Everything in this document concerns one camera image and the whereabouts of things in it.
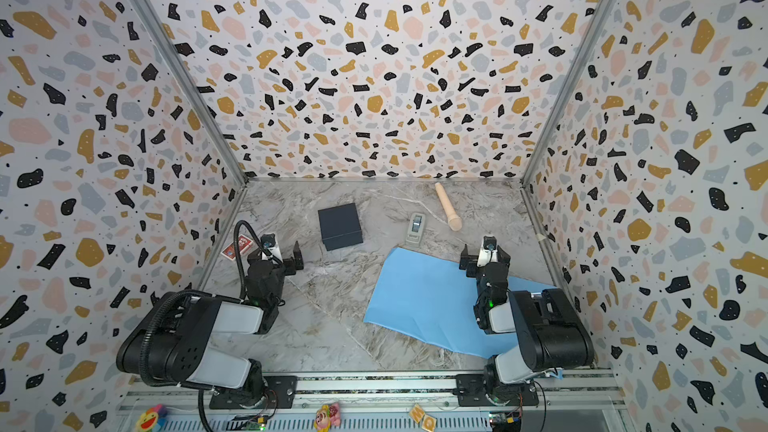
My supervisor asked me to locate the blue wrapping paper sheet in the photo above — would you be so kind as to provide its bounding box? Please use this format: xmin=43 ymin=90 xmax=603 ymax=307
xmin=364 ymin=248 xmax=548 ymax=359

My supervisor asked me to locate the dark navy gift box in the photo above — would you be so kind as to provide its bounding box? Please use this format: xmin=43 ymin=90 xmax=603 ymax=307
xmin=318 ymin=203 xmax=363 ymax=251

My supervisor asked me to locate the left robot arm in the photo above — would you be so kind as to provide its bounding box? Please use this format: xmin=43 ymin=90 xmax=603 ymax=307
xmin=116 ymin=234 xmax=304 ymax=409

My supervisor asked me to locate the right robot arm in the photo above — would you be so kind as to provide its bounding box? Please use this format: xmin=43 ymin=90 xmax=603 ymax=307
xmin=459 ymin=236 xmax=595 ymax=406

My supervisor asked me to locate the red playing card deck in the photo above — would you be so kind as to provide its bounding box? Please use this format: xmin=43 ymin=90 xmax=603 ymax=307
xmin=221 ymin=234 xmax=254 ymax=261

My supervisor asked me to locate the white tape dispenser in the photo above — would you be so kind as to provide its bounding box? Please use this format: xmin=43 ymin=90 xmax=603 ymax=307
xmin=405 ymin=213 xmax=426 ymax=247

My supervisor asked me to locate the pink yellow sticker toy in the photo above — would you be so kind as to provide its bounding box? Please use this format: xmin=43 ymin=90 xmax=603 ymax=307
xmin=314 ymin=402 xmax=341 ymax=432

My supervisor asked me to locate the orange square sticker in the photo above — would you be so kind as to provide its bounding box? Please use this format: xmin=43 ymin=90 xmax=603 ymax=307
xmin=409 ymin=404 xmax=437 ymax=432

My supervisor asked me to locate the colourful round sticker toy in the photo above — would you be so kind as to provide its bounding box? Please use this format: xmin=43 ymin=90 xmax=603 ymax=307
xmin=134 ymin=405 xmax=168 ymax=432

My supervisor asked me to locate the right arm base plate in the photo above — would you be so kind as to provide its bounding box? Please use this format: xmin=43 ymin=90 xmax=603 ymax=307
xmin=452 ymin=373 xmax=539 ymax=407

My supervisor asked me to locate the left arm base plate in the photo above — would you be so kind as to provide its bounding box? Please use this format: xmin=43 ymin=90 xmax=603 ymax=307
xmin=208 ymin=375 xmax=298 ymax=413

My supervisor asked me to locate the aluminium mounting rail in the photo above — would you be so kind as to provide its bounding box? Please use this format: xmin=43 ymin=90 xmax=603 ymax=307
xmin=115 ymin=369 xmax=634 ymax=431

